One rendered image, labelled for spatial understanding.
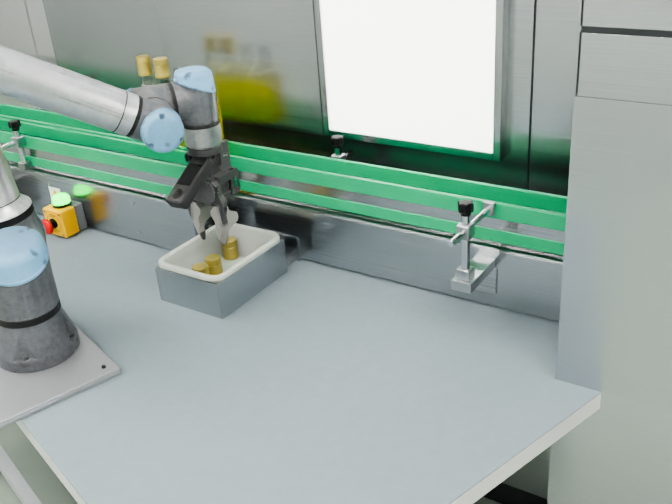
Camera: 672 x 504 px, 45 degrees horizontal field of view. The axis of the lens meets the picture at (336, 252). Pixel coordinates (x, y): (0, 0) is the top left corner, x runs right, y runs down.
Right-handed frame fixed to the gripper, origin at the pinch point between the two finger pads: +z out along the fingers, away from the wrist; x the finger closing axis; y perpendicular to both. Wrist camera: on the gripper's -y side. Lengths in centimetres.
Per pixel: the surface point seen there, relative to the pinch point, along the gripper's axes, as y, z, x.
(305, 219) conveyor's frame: 16.5, 0.1, -12.7
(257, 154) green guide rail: 25.4, -8.9, 6.5
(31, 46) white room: 326, 70, 510
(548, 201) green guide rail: 26, -10, -63
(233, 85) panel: 34.1, -21.7, 19.0
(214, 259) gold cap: -1.0, 4.4, -1.0
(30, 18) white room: 326, 46, 503
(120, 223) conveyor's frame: 6.4, 6.7, 36.2
